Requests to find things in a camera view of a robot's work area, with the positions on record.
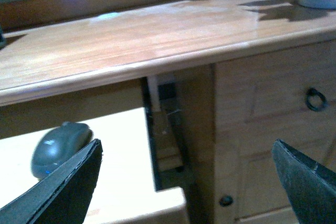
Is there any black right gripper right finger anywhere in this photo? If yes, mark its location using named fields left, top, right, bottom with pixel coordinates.
left=272, top=140, right=335, bottom=223

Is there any dark grey computer mouse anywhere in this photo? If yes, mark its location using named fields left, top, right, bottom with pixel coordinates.
left=30, top=122, right=93, bottom=180

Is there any wooden desk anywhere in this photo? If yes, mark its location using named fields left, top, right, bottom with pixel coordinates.
left=1, top=0, right=335, bottom=223

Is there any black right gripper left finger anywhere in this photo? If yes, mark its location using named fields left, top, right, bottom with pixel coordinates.
left=1, top=139, right=102, bottom=223

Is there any wooden pull-out keyboard tray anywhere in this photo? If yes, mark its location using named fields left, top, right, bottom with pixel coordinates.
left=1, top=107, right=189, bottom=223

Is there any black ring drawer handle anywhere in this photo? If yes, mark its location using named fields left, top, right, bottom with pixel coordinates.
left=305, top=88, right=328, bottom=112

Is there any black round drawer knob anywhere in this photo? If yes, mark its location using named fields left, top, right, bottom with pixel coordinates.
left=218, top=195, right=234, bottom=207

